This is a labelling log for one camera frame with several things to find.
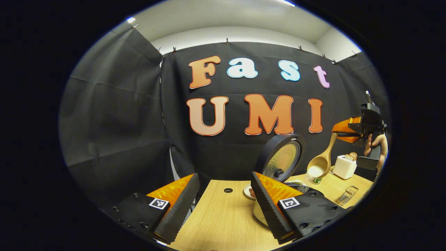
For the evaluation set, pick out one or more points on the dark lidded rice cooker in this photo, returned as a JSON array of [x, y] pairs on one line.
[[282, 158]]

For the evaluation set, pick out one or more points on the green drink bottle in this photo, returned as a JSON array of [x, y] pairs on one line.
[[317, 180]]

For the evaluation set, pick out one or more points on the white toaster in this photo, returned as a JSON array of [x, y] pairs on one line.
[[344, 169]]

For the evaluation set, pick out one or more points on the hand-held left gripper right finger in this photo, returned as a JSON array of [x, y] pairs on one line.
[[268, 209]]

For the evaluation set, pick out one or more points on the round plate with red food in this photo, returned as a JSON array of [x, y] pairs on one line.
[[248, 190]]

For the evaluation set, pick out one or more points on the wooden spoon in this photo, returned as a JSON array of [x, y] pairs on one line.
[[327, 153]]

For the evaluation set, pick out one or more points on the black backdrop cloth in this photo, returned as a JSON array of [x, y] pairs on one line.
[[111, 122]]

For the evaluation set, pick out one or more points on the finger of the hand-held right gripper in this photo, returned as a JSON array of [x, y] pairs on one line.
[[348, 125], [350, 138]]

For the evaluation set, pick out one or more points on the toast slice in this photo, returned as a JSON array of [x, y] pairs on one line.
[[354, 155], [348, 157]]

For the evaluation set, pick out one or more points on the white rice heap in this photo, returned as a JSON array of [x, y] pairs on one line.
[[315, 171]]

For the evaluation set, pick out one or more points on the ceiling light strip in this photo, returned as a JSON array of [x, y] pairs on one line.
[[131, 20], [285, 2]]

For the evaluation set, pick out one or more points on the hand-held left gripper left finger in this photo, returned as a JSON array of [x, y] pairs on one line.
[[181, 212]]

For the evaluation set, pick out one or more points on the row of small black clips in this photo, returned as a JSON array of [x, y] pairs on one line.
[[227, 41]]

